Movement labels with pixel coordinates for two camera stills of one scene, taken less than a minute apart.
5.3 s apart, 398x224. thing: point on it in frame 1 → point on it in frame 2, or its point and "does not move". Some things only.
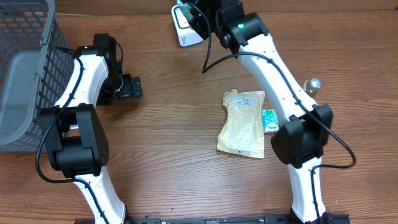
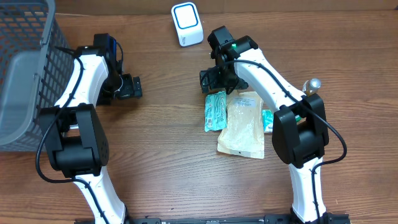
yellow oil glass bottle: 311,86 does not move
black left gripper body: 121,87 does not move
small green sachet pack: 270,122 does not move
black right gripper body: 193,18 → 205,80
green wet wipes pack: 186,9 → 216,111
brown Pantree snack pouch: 242,133 does not move
